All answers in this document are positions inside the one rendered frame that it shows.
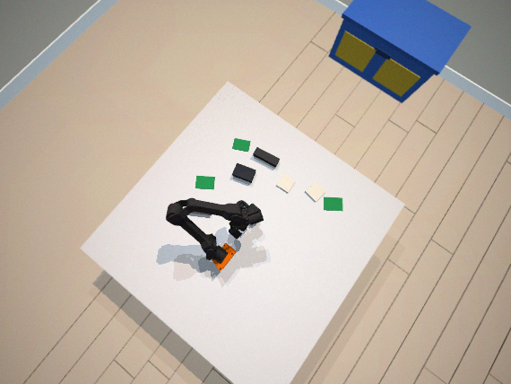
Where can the cream flat square tile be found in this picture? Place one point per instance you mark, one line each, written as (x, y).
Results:
(315, 191)

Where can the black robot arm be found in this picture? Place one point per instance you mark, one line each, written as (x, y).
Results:
(177, 215)

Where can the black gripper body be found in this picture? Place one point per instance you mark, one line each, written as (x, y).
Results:
(235, 232)

